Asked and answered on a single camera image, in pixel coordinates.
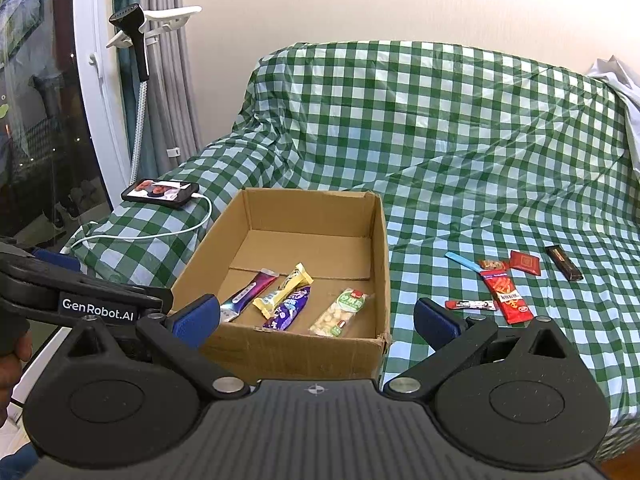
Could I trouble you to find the white plastic hanger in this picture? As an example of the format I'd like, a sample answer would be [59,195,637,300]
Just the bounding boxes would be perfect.
[105,6,203,50]

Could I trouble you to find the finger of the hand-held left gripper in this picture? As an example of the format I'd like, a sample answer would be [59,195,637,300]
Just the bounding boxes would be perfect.
[30,249,83,275]

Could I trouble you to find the braided steamer hose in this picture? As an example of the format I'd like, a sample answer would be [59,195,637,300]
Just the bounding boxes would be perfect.
[128,80,150,186]

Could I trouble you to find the dark glass door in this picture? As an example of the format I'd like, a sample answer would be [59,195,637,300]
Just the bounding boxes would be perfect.
[0,0,111,241]

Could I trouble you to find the purple chocolate bar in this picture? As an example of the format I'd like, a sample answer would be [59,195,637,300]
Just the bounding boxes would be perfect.
[262,285,312,332]

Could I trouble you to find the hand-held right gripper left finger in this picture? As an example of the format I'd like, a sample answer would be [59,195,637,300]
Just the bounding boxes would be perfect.
[65,294,253,401]

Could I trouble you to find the purple pink snack packet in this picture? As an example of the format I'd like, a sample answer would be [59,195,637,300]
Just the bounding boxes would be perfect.
[219,268,280,323]

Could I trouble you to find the blue snack stick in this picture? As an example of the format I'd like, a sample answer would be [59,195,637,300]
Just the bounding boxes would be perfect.
[445,251,481,272]

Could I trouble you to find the red black snack stick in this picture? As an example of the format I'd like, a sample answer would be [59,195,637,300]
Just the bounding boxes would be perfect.
[445,299,498,312]

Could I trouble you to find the black smartphone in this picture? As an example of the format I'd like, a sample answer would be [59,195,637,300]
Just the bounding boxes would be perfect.
[121,178,200,210]

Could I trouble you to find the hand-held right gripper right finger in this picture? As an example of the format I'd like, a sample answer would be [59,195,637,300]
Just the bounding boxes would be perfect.
[381,297,570,401]

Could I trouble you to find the yellow snack bar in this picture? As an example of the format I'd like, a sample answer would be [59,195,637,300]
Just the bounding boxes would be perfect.
[252,262,314,318]

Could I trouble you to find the large red snack packet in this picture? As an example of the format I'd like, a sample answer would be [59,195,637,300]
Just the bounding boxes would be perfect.
[479,269,535,325]

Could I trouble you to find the red square snack packet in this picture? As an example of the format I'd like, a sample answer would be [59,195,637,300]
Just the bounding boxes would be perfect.
[509,250,542,277]

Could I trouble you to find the clear nut bar packet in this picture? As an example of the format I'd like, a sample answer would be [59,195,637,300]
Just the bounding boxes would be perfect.
[308,287,375,338]

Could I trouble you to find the green checked cloth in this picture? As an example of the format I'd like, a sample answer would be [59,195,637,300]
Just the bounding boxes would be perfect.
[62,40,640,463]

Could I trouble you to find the white door frame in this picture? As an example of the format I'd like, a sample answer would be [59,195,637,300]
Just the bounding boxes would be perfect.
[72,0,134,211]

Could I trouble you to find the grey curtain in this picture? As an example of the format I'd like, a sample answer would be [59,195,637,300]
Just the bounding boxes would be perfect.
[134,0,204,176]

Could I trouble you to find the blue denim clothing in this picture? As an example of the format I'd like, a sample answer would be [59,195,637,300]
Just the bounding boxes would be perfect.
[0,444,42,480]

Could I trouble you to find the white charging cable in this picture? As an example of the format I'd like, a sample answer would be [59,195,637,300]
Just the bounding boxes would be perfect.
[70,191,213,254]

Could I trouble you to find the white garment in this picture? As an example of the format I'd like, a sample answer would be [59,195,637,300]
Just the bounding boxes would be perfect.
[587,57,640,181]

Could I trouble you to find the person's left hand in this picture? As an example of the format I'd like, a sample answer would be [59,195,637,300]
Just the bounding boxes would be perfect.
[0,337,34,427]

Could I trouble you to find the dark brown snack bar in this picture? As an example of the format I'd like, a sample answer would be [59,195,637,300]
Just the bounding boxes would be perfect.
[544,245,584,282]

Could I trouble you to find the brown cardboard box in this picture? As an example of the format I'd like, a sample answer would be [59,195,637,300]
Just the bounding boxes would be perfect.
[170,187,393,383]

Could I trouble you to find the black garment steamer head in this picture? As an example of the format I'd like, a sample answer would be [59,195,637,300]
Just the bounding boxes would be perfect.
[109,7,151,82]

